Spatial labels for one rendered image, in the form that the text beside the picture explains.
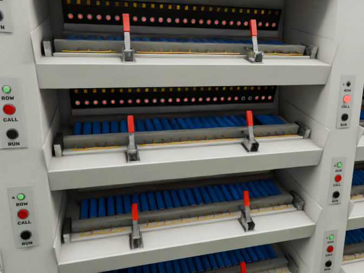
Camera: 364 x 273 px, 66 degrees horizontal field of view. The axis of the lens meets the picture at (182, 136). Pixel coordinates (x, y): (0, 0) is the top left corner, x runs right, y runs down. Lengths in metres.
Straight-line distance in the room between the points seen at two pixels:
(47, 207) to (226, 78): 0.43
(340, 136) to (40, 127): 0.65
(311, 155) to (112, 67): 0.49
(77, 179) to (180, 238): 0.26
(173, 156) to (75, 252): 0.29
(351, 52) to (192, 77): 0.38
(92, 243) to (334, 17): 0.72
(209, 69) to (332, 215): 0.49
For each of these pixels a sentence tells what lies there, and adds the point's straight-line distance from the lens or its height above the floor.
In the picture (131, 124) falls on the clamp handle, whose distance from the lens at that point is 0.58.
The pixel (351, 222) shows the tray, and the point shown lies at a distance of 0.89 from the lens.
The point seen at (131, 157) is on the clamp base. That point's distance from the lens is 0.59.
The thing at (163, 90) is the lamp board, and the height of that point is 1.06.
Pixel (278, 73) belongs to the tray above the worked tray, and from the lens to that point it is 0.65.
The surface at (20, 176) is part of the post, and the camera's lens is 0.59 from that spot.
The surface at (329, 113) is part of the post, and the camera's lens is 0.74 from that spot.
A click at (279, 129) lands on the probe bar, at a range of 0.74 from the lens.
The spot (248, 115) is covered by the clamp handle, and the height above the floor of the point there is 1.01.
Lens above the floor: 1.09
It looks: 12 degrees down
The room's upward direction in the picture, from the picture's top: straight up
